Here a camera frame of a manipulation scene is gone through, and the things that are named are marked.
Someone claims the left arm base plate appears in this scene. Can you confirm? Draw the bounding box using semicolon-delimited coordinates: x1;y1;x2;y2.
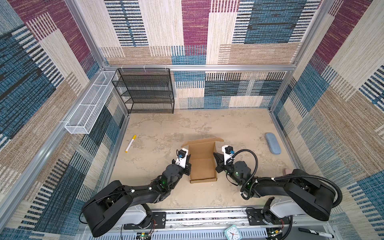
123;212;167;230

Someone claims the brown cardboard box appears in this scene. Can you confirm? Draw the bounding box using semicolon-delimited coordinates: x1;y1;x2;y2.
181;138;224;184

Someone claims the small teal alarm clock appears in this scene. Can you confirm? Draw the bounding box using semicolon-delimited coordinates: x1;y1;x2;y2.
225;225;243;240

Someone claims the black wire shelf rack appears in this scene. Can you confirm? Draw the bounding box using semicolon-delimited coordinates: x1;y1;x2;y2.
112;68;175;114

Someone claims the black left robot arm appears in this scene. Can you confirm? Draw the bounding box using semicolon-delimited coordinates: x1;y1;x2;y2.
81;155;192;238

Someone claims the white wire mesh basket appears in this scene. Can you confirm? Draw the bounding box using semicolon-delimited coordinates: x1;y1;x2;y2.
65;71;115;135

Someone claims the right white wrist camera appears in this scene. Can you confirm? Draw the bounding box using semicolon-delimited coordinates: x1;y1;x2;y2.
222;145;235;165

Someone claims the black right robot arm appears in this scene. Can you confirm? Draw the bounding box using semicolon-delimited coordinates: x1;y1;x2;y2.
213;152;343;224

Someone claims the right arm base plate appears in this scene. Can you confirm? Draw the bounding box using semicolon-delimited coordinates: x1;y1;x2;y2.
245;208;290;226

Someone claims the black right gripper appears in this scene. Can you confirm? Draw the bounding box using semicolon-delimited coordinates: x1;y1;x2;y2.
212;152;243;186

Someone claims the yellow-capped white marker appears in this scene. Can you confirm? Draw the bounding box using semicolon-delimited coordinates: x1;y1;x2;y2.
125;135;137;153

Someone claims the black marker pen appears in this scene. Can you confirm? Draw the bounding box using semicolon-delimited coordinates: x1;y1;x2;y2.
298;228;334;239

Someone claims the blue-grey glasses case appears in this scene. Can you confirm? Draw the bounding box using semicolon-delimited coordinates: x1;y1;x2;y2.
265;133;282;155

